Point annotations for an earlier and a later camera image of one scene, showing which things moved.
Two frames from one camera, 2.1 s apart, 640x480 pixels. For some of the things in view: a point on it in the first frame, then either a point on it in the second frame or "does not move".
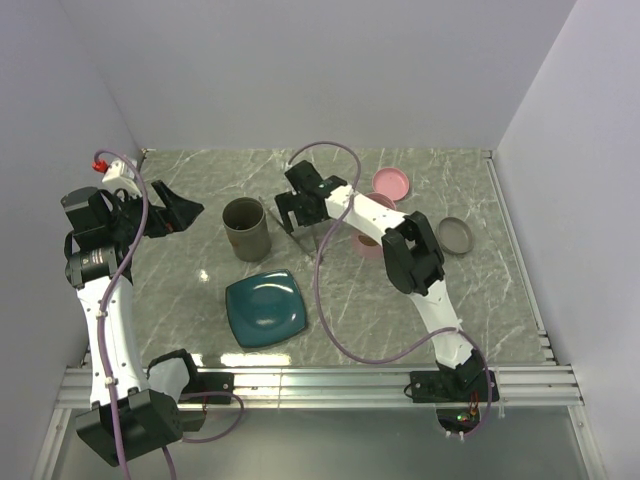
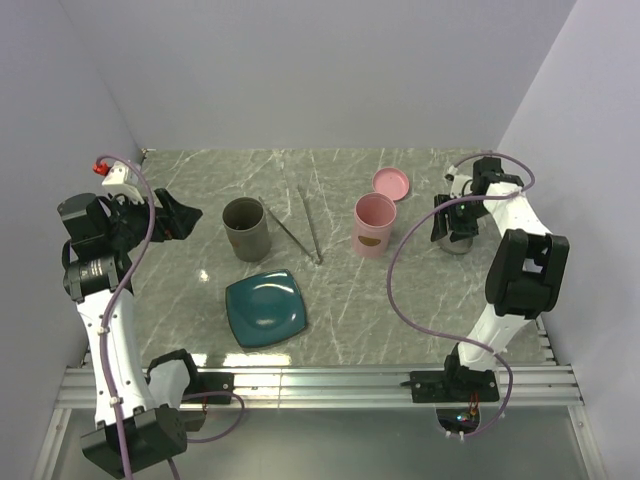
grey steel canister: [245, 223] does not move
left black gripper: [177, 215] does not move
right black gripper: [284, 202] -> [468, 230]
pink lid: [392, 182] does not move
